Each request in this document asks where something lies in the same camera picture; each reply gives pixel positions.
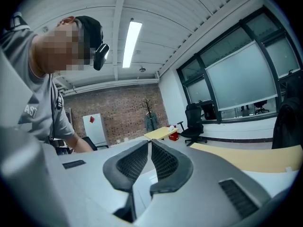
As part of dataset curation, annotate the dark grey hanging jacket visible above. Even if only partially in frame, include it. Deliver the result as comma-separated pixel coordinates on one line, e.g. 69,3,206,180
144,112,158,131

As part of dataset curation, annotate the large black framed window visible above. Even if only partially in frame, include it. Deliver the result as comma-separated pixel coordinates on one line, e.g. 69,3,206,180
176,6,303,124

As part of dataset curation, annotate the black mesh office chair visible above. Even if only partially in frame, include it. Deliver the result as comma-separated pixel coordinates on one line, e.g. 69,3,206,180
177,103,208,147

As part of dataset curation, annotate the long ceiling light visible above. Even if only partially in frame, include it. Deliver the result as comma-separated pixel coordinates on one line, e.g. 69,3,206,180
122,20,143,68

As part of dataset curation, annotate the black coat rack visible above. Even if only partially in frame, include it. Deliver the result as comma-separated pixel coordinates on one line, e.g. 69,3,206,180
142,98,153,115

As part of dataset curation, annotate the person's head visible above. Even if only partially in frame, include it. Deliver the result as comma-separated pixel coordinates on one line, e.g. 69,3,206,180
30,16,95,74

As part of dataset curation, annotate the black head camera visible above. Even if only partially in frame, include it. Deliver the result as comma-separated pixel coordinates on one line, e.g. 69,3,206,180
93,43,110,71

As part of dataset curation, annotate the person in grey shirt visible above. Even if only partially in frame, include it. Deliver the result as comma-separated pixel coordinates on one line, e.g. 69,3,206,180
0,12,76,143

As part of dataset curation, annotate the small wooden side table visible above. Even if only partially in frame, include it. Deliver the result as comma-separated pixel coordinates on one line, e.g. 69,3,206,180
143,126,179,141

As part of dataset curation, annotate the white board with red sticker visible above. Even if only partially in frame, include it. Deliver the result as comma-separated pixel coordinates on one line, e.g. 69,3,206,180
82,113,107,146

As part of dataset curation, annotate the person's left forearm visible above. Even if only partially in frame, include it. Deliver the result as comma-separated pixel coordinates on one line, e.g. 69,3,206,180
62,130,94,154

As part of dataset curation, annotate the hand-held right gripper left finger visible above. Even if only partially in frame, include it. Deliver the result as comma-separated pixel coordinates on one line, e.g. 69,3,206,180
41,140,149,227

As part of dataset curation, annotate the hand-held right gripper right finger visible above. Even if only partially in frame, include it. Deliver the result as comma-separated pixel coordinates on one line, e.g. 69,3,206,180
139,139,272,227

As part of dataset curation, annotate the black folding chair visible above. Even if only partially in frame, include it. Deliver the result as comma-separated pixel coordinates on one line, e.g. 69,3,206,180
81,136,109,152

